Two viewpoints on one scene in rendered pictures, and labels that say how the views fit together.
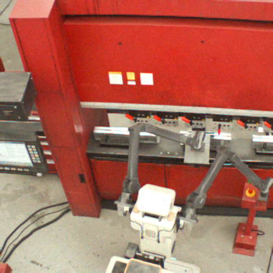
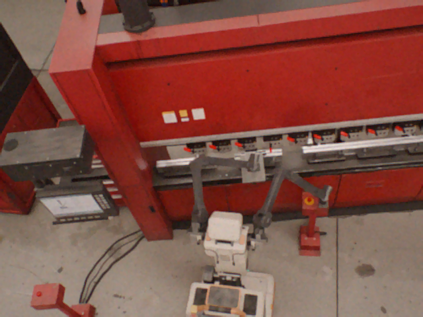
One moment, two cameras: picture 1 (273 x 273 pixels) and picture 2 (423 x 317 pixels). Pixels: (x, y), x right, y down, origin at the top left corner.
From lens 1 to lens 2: 49 cm
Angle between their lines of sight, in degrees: 4
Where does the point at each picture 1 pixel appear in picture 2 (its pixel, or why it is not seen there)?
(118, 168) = (184, 194)
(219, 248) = (286, 253)
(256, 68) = (302, 87)
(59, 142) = (125, 182)
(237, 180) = (293, 189)
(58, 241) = (137, 269)
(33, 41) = (80, 93)
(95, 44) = (145, 88)
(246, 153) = (299, 164)
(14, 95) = (71, 151)
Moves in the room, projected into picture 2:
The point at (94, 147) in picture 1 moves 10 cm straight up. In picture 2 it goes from (159, 179) to (156, 173)
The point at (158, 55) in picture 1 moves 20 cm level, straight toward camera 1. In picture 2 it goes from (206, 90) to (211, 112)
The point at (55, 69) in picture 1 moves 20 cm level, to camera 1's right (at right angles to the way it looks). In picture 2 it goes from (109, 118) to (139, 109)
